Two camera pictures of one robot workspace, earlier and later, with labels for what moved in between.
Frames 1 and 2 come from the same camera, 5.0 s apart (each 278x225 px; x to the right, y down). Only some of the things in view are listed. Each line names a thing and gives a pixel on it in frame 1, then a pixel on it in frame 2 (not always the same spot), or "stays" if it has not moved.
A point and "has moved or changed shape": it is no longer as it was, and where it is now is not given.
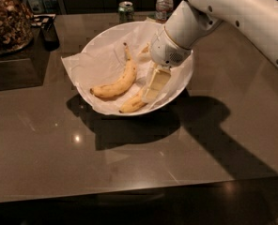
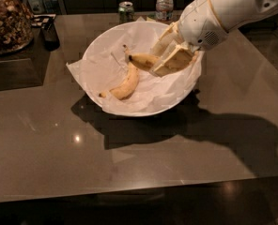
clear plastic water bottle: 164,4 stays
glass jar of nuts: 10,23 stays
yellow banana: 134,103 has moved or changed shape
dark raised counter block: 23,68 stays
